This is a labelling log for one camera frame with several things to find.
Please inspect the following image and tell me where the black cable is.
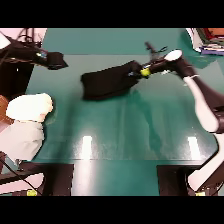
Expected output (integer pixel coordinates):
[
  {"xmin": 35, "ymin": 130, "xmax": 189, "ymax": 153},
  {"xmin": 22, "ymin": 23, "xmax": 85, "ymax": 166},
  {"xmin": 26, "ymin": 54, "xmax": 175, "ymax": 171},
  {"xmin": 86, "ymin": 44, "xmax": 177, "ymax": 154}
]
[{"xmin": 0, "ymin": 159, "xmax": 44, "ymax": 197}]

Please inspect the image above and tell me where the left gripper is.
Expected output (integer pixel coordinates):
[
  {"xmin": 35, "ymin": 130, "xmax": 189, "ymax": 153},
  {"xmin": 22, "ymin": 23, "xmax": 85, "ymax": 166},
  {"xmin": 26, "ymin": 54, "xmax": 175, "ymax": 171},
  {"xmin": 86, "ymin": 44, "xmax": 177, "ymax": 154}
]
[{"xmin": 45, "ymin": 51, "xmax": 70, "ymax": 71}]

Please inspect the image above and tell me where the dark grey shirt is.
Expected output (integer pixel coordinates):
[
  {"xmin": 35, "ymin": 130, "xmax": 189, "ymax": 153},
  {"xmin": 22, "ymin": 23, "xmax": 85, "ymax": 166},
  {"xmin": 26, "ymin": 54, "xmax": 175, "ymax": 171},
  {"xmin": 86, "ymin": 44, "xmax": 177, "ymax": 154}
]
[{"xmin": 80, "ymin": 60, "xmax": 145, "ymax": 102}]

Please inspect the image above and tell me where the heap of clothes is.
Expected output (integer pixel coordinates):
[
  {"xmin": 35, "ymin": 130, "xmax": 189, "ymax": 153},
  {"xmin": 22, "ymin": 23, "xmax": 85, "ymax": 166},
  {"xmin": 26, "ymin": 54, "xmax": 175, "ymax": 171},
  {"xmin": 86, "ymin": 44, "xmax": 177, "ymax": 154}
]
[{"xmin": 185, "ymin": 28, "xmax": 224, "ymax": 57}]

